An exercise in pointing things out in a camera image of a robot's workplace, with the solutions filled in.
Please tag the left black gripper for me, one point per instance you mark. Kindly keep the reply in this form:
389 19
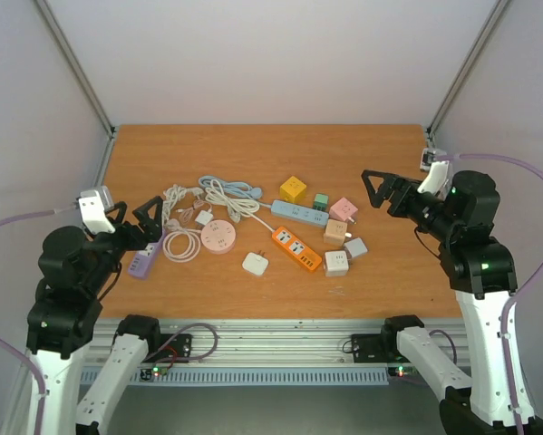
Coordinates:
153 228

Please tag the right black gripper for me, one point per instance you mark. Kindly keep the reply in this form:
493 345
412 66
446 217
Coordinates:
397 196

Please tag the pink cube adapter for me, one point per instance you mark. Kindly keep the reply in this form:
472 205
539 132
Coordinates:
343 210

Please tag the tan cube adapter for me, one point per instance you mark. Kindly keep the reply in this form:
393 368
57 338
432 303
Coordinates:
336 233

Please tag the yellow cube socket adapter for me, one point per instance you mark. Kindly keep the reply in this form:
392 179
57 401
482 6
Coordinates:
293 190

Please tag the blue power strip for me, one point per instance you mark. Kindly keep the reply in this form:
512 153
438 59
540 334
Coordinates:
244 201

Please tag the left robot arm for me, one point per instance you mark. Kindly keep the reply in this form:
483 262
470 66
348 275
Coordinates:
76 264

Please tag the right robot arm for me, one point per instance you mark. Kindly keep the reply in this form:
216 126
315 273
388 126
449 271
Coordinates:
491 398

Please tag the white flat plug adapter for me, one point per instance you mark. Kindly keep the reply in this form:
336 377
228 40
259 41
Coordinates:
255 263

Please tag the purple power strip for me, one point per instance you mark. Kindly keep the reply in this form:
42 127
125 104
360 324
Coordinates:
144 259

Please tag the grey cube adapter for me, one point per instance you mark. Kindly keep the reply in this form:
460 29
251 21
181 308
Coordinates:
355 248

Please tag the green cube adapter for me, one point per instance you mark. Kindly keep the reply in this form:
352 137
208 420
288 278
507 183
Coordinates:
320 202

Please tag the white cube socket adapter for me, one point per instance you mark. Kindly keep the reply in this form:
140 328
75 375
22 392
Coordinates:
336 263

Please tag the pink round power strip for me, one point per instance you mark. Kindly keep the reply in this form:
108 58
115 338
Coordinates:
218 237

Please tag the orange power strip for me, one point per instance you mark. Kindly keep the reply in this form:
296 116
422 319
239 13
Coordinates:
296 249

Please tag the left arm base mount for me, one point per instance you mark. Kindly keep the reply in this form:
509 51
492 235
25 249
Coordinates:
178 350

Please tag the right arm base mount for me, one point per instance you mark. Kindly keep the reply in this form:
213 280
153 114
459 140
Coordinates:
365 348

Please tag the blue cable tray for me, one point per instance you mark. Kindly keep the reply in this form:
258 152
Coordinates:
228 377

